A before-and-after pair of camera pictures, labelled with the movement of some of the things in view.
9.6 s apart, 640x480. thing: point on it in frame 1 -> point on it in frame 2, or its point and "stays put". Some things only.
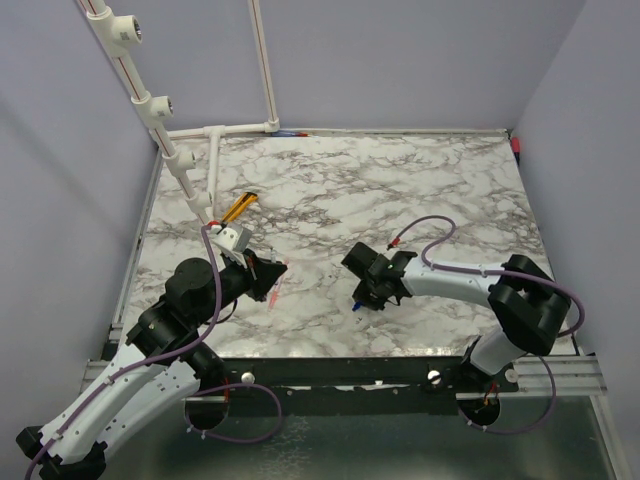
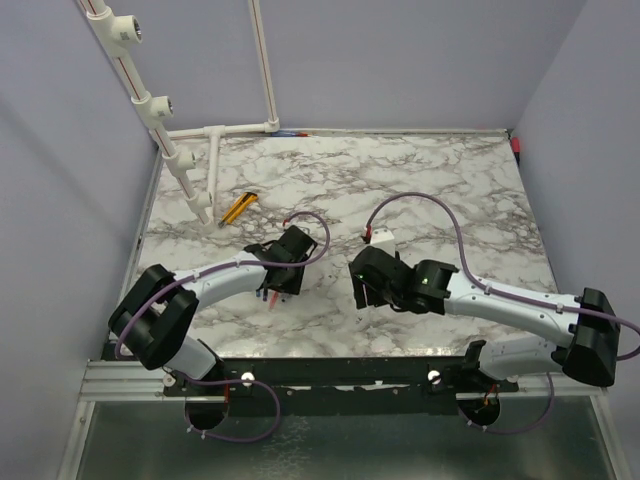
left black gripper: [266, 274] -> [292, 287]
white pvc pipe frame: [119, 32] stays put
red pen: [275, 291] stays put
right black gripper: [360, 294] stays put
